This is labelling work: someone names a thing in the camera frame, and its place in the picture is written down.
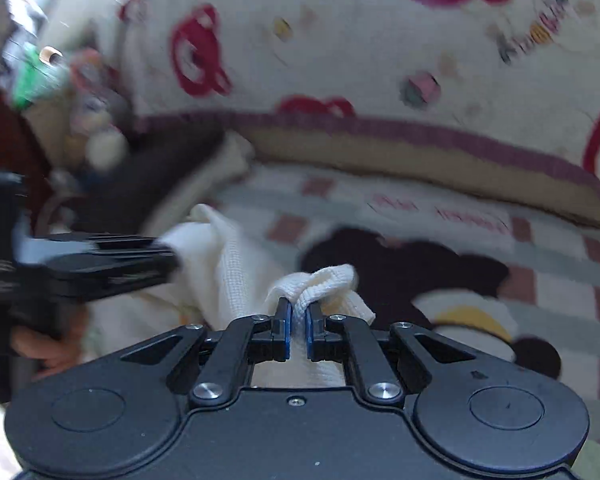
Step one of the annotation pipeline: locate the white waffle knit garment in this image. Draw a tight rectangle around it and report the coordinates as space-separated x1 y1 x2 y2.
82 205 375 388

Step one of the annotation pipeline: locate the person's left hand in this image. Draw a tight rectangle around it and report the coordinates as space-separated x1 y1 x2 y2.
10 306 90 380

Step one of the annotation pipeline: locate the dark brown garment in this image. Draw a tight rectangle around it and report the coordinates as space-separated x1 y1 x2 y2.
68 128 226 234

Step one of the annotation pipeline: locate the colourful toy pile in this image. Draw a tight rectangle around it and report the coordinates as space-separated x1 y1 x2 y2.
40 47 130 195

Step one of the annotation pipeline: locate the green plastic toy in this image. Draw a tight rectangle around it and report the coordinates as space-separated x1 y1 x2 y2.
12 42 69 110

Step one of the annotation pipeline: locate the beige mattress side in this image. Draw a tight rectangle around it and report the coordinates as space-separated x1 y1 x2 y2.
240 128 600 228

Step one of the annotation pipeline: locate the checkered cartoon play mat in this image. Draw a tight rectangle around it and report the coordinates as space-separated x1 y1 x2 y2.
210 165 600 443

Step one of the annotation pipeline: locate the white cartoon print bedspread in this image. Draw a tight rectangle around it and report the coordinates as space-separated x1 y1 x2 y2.
18 0 600 196

